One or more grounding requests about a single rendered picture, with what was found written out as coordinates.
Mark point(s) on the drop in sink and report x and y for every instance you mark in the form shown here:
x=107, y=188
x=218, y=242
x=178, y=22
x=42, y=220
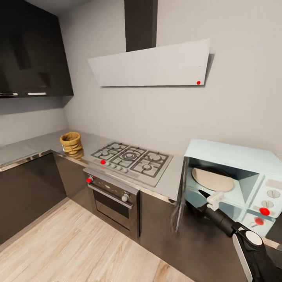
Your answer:
x=13, y=152

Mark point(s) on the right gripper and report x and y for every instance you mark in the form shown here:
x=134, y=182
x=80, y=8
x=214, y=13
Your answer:
x=215, y=216

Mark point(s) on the microwave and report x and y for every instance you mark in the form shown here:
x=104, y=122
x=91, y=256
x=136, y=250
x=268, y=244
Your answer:
x=248, y=177

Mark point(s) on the range hood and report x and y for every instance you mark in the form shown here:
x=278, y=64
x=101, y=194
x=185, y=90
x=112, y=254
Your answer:
x=145, y=64

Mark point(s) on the cabinet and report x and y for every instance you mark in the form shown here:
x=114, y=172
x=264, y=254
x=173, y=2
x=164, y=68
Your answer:
x=32, y=54

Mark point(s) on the burner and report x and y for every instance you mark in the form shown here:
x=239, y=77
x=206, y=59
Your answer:
x=141, y=164

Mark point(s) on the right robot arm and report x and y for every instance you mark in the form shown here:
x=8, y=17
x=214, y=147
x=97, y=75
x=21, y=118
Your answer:
x=250, y=248

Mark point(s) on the popcorn bag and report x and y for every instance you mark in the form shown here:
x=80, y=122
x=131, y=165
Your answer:
x=71, y=142

